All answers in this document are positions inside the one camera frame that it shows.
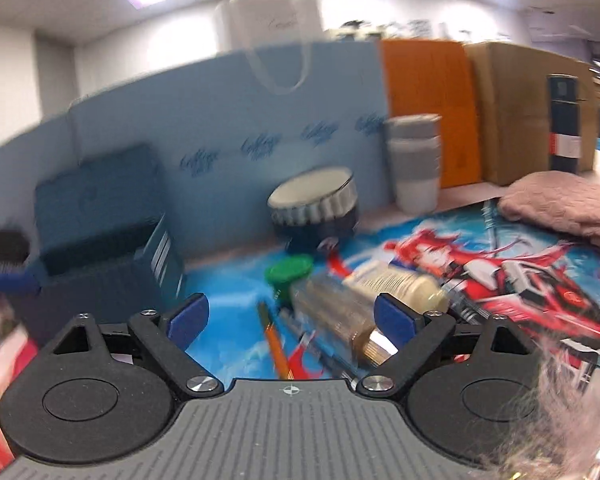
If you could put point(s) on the pink knitted cloth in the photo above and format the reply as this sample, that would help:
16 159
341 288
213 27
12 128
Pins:
565 205

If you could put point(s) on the green lidded jar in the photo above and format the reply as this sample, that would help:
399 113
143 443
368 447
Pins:
290 267

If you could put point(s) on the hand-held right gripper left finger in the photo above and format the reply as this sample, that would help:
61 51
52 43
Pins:
190 317

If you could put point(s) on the grey fluffy fur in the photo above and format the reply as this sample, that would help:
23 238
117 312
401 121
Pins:
570 410

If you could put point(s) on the grey and white cup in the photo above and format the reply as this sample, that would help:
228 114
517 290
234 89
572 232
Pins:
414 160

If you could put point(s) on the printed cartoon desk mat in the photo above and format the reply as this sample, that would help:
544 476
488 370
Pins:
530 290

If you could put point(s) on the dark bottle with red label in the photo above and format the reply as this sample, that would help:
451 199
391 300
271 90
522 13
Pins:
563 115

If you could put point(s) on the blue plastic storage box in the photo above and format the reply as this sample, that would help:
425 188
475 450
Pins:
95 200

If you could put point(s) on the cream plastic bottle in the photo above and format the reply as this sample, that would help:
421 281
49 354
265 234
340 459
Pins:
400 282

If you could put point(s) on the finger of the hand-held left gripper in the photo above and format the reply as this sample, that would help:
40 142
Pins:
10 283

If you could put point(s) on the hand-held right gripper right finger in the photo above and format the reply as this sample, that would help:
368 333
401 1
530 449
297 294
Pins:
392 320

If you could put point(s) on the brown cardboard box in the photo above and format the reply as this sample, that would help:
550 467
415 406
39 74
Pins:
515 110

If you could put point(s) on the clear glass bottle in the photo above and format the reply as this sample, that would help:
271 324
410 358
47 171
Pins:
330 305

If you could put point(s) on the blue white striped bowl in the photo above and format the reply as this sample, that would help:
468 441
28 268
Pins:
310 187

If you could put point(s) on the orange box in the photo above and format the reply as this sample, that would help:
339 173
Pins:
425 110

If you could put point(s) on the light blue foam board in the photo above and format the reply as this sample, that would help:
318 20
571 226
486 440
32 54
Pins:
230 110

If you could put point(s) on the orange pencil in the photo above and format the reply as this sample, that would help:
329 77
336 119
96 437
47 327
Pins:
275 345

